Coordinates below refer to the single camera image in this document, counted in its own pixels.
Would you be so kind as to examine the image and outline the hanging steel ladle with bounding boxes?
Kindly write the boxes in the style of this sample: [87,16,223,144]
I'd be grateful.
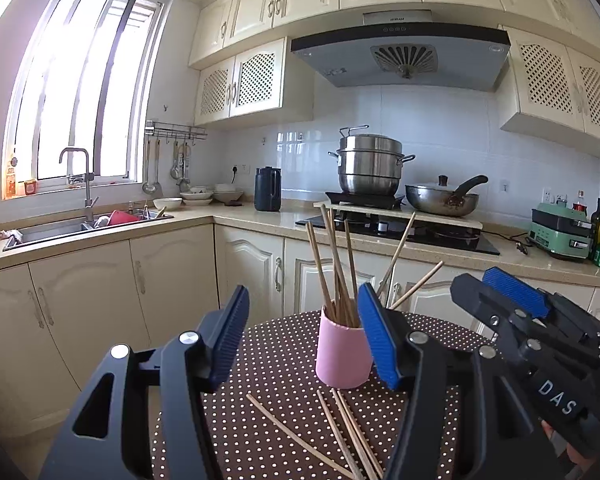
[141,140,157,195]

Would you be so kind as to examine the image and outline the steel frying pan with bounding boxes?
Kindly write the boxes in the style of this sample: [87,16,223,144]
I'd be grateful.
[405,175,489,217]

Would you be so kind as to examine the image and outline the black induction cooker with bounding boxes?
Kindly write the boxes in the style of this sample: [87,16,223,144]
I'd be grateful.
[325,191,406,209]

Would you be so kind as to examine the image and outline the wall utensil rail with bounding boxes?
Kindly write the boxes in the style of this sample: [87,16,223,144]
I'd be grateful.
[145,120,208,143]

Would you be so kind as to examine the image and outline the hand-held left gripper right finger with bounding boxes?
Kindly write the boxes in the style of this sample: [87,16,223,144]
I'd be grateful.
[357,282,566,480]

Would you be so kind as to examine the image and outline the grey range hood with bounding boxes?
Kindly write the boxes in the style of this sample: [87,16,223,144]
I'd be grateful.
[290,10,512,93]

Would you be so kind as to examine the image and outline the cream base kitchen cabinets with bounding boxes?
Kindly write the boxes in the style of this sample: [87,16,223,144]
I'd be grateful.
[0,224,600,441]

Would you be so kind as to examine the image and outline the pile of wooden chopsticks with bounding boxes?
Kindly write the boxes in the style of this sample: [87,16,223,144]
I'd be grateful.
[246,387,385,480]

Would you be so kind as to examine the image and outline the kitchen window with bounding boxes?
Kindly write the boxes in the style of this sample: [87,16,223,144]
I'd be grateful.
[2,0,166,201]

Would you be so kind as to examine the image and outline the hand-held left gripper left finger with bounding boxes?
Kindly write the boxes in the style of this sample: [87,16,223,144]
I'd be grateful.
[39,285,251,480]

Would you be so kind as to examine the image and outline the stainless steel steamer pot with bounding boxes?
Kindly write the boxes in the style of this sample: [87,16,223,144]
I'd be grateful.
[328,125,416,196]

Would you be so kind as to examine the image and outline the stainless steel sink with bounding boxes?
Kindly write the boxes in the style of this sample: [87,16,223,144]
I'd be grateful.
[2,210,175,252]

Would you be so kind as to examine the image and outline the dark glass bottle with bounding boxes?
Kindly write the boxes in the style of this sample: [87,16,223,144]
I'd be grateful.
[591,197,600,261]

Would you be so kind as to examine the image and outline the black electric kettle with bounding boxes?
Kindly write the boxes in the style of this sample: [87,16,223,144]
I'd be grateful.
[254,166,282,212]

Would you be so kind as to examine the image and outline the black gas stove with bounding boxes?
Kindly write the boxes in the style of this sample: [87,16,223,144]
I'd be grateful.
[295,215,501,256]

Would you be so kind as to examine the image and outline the beige kitchen countertop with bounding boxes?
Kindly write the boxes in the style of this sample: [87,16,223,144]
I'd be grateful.
[0,200,600,291]

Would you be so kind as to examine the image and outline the green countertop appliance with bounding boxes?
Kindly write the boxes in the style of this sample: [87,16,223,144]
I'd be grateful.
[527,202,595,262]

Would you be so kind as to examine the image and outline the stacked white bowls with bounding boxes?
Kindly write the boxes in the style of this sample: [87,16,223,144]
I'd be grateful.
[214,183,245,205]

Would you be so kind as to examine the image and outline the person's right hand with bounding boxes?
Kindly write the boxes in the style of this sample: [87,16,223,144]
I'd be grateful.
[541,419,588,468]

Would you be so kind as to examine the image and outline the bundle of wooden chopsticks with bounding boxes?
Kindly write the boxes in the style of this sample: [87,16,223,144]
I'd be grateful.
[306,207,445,328]

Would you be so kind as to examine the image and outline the pink cup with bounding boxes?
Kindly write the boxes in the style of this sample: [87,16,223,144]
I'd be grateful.
[315,305,373,390]

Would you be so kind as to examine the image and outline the red basin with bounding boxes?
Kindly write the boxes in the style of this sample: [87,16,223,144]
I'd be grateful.
[107,210,143,227]

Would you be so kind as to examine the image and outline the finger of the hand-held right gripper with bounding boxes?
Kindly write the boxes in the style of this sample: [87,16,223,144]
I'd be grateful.
[481,266,600,356]
[450,274,536,356]

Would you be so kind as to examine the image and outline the stack of white plates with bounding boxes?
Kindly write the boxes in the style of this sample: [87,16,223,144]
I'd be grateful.
[180,185,213,206]

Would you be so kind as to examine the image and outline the hanging steel spatulas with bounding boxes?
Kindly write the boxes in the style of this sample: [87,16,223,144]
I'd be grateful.
[169,141,191,193]

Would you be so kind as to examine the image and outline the round table, brown dotted cloth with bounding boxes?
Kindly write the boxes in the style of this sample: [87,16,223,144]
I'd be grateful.
[150,310,498,480]

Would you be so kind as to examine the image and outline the steel sink faucet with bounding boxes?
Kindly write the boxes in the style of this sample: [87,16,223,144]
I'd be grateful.
[59,147,101,226]

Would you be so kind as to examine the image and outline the cream lattice wall cabinet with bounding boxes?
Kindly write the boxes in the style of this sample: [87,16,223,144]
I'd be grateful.
[194,37,315,128]
[497,25,600,156]

